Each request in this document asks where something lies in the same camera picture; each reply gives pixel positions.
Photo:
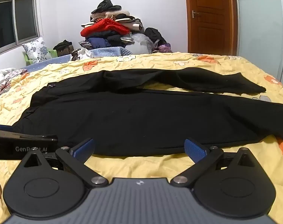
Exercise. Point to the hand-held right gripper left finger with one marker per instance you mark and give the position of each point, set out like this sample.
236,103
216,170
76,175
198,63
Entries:
84,149

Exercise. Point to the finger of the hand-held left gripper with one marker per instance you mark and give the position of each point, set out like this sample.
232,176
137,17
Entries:
1,128

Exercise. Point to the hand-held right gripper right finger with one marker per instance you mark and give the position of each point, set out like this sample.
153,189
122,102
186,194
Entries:
194,149

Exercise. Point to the black pants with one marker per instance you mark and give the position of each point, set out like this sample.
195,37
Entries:
132,121

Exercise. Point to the white striped blanket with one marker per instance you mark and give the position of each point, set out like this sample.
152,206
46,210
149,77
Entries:
1,81

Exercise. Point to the yellow floral quilt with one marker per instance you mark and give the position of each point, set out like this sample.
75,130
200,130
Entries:
136,165

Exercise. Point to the floral pillow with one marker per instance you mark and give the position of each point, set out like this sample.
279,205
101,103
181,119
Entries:
36,50

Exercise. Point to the green plastic basket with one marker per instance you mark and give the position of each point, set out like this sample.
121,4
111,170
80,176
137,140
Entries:
53,52

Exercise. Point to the blue quilted blanket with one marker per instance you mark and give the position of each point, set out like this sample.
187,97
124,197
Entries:
104,51

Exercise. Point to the brown bag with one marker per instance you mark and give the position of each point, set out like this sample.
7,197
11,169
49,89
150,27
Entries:
63,46

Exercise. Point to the purple bag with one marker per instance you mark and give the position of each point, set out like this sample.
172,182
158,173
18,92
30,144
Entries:
163,47

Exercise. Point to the sliding window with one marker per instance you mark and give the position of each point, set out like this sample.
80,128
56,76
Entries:
13,21

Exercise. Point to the wooden door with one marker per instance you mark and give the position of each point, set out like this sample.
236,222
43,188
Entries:
209,32

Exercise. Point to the black bag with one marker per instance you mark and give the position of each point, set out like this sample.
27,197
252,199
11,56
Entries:
155,35

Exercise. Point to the clear plastic bag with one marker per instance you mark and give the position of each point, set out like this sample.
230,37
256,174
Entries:
141,40

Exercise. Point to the pile of clothes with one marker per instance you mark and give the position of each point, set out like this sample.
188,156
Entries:
104,28

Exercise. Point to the frosted glass wardrobe door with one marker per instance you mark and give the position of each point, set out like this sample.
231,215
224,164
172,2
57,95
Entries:
260,39

